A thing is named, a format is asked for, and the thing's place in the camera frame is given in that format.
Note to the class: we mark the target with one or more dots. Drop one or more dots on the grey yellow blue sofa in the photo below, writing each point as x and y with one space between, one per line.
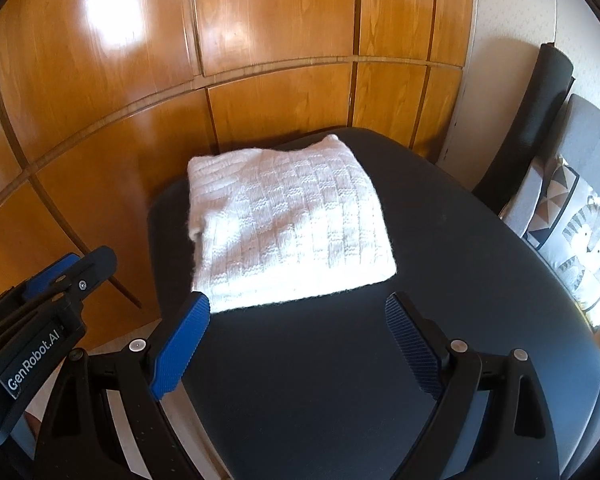
595 135

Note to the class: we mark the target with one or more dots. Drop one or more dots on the animal print cushion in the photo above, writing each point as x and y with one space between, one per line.
585 240

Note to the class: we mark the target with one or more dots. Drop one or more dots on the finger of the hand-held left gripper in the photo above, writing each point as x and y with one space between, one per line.
50 275
97 270

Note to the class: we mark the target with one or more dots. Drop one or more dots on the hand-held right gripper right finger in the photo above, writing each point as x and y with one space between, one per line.
412 345

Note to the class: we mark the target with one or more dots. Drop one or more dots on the white knit sweater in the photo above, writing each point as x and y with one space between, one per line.
290 220

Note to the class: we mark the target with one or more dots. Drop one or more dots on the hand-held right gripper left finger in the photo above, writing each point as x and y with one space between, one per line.
180 345

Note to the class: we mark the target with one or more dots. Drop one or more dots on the black padded table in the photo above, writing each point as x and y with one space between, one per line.
305 385

